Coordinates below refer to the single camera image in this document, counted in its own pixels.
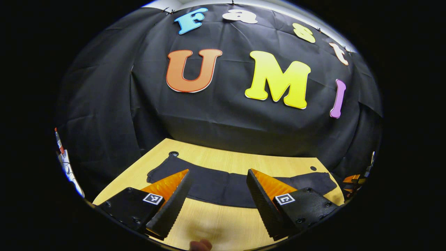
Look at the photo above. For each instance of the white red printed sheet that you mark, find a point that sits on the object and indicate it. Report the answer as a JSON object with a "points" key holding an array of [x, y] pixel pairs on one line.
{"points": [[65, 165]]}

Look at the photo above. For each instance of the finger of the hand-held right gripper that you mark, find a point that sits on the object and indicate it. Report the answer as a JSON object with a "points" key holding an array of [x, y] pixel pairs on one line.
{"points": [[353, 179]]}

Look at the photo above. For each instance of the dark grey jeans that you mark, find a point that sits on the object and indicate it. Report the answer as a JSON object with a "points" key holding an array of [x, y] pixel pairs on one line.
{"points": [[219, 186]]}

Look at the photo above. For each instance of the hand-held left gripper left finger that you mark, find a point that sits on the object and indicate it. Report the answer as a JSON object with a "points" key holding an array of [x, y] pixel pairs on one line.
{"points": [[170, 209]]}

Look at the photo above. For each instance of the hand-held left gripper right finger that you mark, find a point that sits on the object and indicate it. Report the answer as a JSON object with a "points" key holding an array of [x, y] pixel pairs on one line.
{"points": [[266, 209]]}

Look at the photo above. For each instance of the black backdrop cloth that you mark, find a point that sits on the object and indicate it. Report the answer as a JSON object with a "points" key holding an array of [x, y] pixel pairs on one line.
{"points": [[226, 122]]}

